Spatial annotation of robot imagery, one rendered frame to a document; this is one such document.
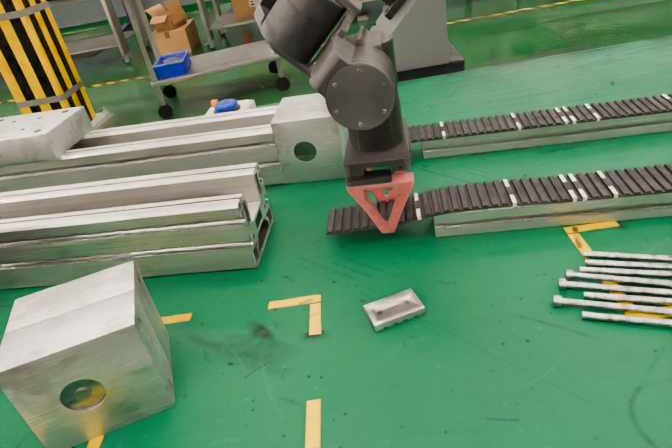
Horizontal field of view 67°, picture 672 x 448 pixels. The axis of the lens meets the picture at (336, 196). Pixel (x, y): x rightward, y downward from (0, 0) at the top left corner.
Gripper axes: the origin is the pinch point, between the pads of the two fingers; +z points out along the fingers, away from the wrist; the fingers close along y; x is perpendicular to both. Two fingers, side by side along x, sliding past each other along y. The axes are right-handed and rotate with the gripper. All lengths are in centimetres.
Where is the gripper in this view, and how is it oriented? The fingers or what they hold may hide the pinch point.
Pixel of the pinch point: (387, 213)
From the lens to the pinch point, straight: 58.0
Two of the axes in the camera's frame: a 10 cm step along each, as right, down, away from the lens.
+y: -0.9, 5.0, -8.6
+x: 9.8, -1.0, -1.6
